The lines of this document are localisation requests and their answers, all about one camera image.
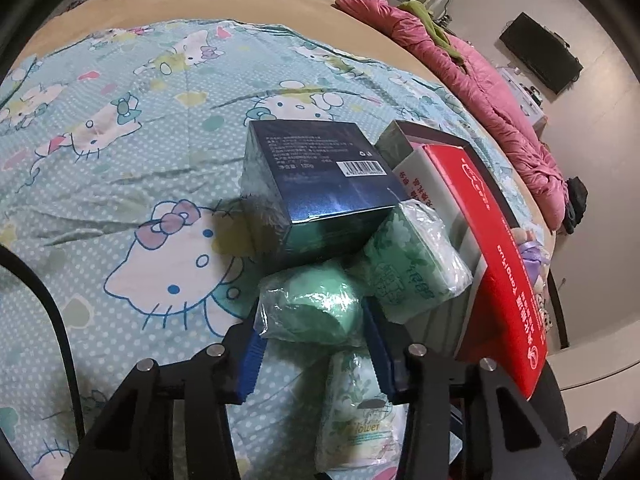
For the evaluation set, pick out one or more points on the plush bunny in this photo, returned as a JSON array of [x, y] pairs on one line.
[[532, 255]]

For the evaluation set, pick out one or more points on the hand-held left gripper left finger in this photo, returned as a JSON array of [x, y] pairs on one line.
[[250, 365]]

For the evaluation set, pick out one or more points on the dark clothes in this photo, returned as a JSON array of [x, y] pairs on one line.
[[575, 205]]

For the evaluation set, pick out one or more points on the dark box with pink lining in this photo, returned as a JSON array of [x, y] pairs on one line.
[[395, 140]]

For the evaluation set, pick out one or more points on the round green plastic-wrapped packet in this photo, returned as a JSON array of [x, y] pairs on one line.
[[310, 305]]

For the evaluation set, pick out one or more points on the dark object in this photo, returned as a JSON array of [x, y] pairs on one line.
[[610, 450]]

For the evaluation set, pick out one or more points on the floral tissue packet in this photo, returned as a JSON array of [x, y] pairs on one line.
[[350, 410]]

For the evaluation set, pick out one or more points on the green tissue packet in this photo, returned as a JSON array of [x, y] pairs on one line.
[[405, 255]]

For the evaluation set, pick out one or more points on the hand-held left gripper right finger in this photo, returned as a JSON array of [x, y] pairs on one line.
[[380, 360]]

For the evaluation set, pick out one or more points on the cartoon cat printed blanket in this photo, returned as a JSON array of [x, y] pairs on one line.
[[125, 160]]

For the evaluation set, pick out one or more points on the red carton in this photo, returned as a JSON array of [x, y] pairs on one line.
[[500, 260]]

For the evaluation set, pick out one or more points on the dark blue box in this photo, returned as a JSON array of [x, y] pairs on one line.
[[310, 160]]

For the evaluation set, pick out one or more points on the green cloth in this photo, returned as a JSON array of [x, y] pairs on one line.
[[430, 25]]

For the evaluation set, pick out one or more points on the black wall television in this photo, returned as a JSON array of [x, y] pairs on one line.
[[540, 50]]

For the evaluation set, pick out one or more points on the pink quilt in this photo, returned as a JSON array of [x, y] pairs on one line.
[[450, 50]]

